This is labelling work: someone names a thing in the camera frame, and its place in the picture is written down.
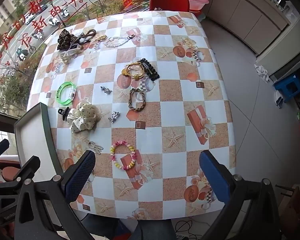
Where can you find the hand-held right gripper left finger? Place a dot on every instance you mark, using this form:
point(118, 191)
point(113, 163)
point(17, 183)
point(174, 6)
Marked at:
point(81, 172)

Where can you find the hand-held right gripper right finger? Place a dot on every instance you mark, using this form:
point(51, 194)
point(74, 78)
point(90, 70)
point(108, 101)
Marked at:
point(213, 177)

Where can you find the grey box with white inside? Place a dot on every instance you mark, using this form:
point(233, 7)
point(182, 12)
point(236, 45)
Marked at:
point(32, 142)

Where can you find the cream polka dot scrunchie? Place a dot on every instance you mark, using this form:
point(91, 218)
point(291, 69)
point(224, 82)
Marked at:
point(81, 117)

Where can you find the small black claw clip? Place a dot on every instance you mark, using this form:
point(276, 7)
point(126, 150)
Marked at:
point(62, 113)

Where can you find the green plastic bangle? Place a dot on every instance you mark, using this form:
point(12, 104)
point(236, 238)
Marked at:
point(60, 90)

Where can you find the brown round stool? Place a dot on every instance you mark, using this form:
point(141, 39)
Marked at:
point(11, 173)

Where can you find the person's dark pants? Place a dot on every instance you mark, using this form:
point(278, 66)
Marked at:
point(145, 230)

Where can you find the silver pendant earring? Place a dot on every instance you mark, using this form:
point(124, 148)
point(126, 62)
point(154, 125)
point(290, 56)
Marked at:
point(106, 90)

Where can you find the checkered printed tablecloth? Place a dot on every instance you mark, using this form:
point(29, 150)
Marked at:
point(170, 100)

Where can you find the white slipper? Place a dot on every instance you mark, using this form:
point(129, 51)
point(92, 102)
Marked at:
point(279, 100)

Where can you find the clear claw clip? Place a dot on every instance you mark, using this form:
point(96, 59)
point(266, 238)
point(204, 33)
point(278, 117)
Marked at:
point(67, 56)

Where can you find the blue plastic stool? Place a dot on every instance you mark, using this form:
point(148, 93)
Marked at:
point(281, 86)

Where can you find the white cloth rag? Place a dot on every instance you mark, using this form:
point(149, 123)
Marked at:
point(262, 72)

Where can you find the black beaded hair clip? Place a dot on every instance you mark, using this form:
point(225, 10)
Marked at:
point(151, 71)

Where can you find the leopard print hair bow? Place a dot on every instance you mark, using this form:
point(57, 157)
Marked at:
point(66, 40)

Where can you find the thin black hair clip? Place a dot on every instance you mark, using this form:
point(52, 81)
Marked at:
point(83, 40)

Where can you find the gold hair clip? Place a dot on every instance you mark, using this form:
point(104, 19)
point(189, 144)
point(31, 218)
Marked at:
point(99, 38)

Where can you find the white counter unit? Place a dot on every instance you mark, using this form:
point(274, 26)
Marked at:
point(282, 55)

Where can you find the beige floor cabinet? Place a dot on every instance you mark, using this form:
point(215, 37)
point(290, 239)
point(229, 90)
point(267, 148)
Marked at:
point(240, 12)

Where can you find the red plastic basin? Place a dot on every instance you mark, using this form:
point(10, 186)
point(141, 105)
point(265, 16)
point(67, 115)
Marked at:
point(197, 1)

